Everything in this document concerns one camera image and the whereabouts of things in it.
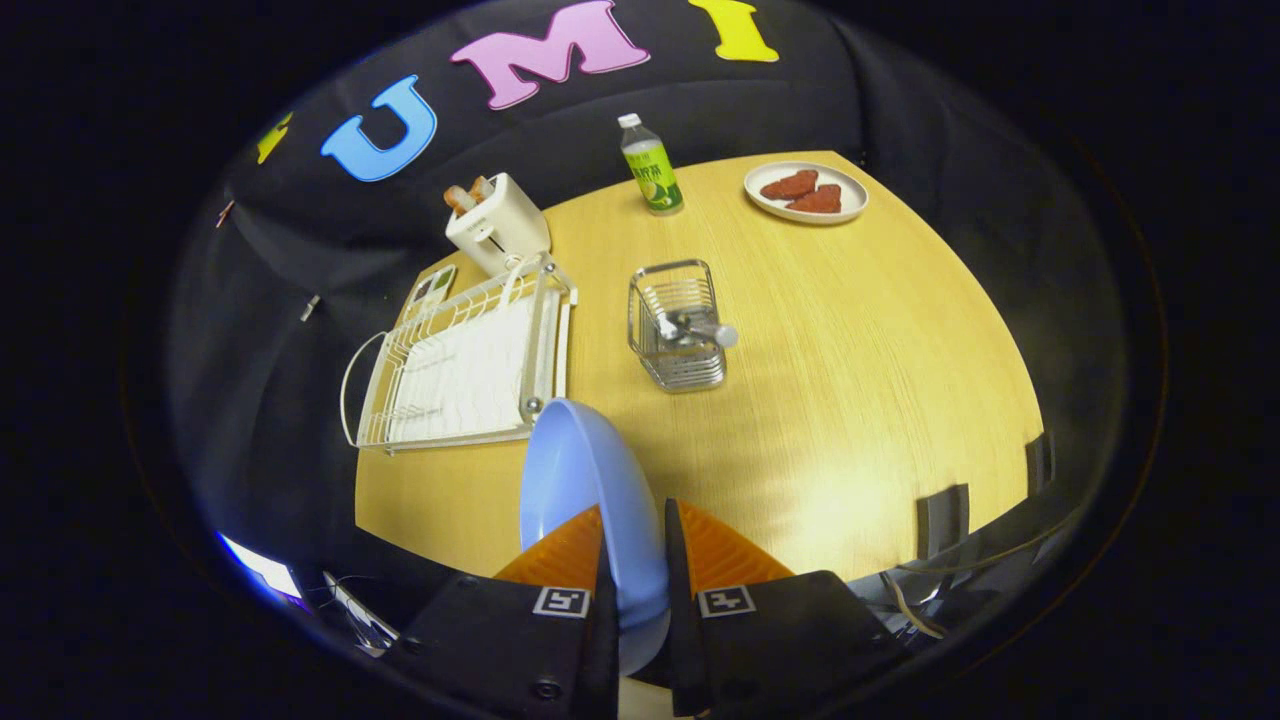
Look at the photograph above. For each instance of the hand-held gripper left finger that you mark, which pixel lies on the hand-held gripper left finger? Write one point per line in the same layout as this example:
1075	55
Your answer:
500	640

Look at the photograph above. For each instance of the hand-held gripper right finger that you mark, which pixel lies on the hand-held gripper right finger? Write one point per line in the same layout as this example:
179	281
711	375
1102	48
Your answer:
680	620

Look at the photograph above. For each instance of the metal spoon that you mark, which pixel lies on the metal spoon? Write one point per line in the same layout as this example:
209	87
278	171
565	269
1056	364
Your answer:
705	330

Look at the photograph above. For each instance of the white plate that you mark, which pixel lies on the white plate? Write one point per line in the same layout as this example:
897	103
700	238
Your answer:
800	215

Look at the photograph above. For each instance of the white device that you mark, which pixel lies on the white device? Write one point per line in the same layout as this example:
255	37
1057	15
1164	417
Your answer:
360	615

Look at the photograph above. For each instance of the bright monitor screen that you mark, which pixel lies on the bright monitor screen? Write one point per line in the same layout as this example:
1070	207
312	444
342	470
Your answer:
262	570

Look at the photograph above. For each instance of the white clip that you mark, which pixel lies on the white clip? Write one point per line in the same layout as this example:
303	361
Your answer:
310	307

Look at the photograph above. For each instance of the white toaster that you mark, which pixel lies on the white toaster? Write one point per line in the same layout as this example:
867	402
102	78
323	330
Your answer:
500	230

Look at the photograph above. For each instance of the red meat slice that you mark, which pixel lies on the red meat slice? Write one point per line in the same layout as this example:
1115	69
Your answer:
818	200
790	185

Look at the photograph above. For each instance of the toast slice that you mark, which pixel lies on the toast slice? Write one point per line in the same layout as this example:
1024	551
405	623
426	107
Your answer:
459	198
483	187

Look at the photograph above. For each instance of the green label drink bottle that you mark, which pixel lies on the green label drink bottle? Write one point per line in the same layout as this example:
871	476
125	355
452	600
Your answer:
655	175

